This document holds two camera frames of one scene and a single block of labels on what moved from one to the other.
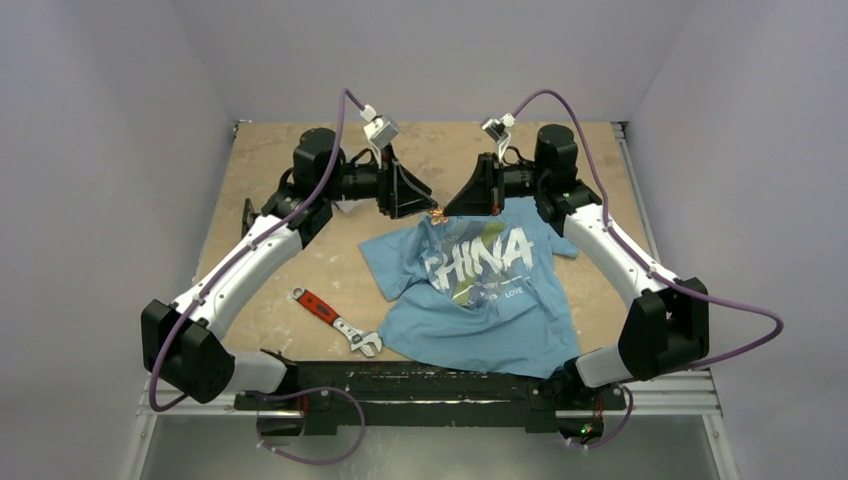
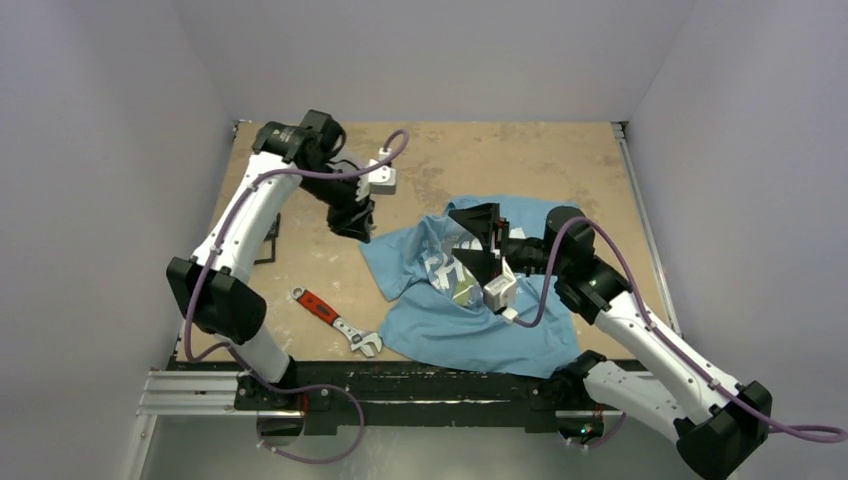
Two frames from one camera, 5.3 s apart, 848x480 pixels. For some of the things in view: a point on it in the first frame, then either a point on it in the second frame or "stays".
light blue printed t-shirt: (476, 293) stays
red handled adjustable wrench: (357, 340) stays
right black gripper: (496, 183) to (496, 240)
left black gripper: (398, 192) to (355, 217)
